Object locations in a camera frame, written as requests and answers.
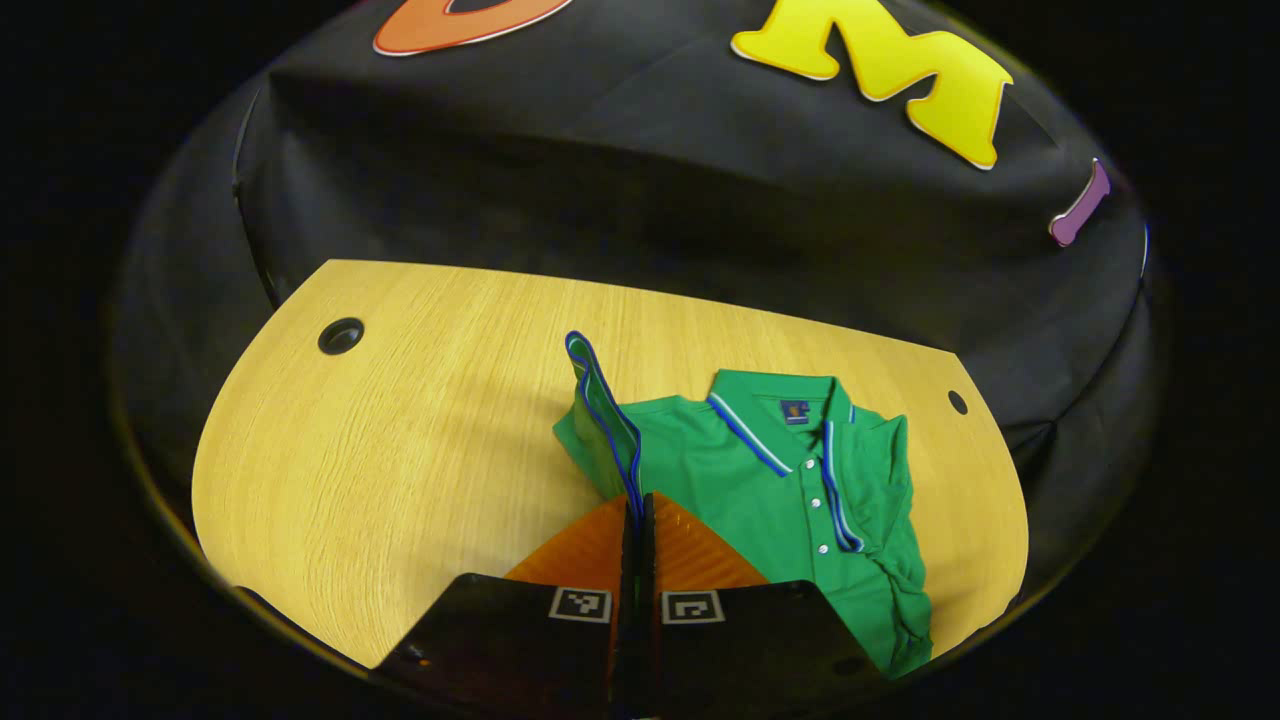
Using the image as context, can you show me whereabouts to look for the green T-shirt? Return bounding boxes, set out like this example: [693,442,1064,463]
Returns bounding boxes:
[553,330,936,679]

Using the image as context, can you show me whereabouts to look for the black backdrop cloth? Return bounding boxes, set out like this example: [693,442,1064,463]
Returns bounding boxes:
[110,0,1166,601]

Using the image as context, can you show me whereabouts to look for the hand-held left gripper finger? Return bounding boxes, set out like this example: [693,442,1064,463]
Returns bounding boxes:
[370,492,641,720]
[640,490,886,720]

